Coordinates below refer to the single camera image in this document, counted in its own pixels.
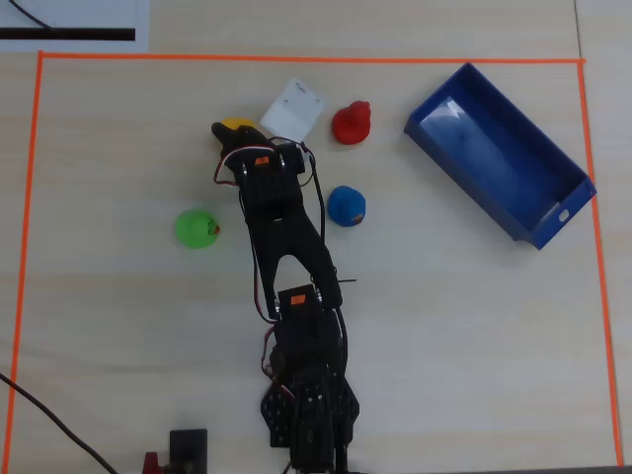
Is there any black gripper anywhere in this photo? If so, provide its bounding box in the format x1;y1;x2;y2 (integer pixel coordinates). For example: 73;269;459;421
210;121;307;174

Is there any green rubber duck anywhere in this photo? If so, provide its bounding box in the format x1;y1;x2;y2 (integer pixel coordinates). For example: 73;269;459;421
174;208;221;250

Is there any red rubber duck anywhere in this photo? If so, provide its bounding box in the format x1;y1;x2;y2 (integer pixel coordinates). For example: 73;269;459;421
331;100;372;146

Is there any blue rubber duck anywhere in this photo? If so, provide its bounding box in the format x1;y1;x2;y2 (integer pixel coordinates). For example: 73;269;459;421
327;185;367;228

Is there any blue plastic box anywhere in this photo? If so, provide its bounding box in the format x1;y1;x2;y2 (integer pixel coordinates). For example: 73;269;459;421
403;61;597;252

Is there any orange tape strip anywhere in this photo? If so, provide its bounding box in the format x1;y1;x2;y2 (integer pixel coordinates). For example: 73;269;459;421
576;59;624;468
38;50;588;65
2;50;45;474

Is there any white paper with black bar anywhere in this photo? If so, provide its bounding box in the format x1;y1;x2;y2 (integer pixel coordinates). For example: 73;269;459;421
0;0;149;53

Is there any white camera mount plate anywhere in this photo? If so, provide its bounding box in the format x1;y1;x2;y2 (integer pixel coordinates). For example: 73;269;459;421
259;76;327;142

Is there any black camera cable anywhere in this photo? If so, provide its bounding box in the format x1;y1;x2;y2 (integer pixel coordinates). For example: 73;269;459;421
300;142;350;356

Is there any thin black cable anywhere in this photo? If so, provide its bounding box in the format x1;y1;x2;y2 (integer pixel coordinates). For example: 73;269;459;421
8;0;55;32

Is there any long black cable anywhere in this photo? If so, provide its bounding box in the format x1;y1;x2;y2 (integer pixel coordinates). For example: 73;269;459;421
0;372;119;474

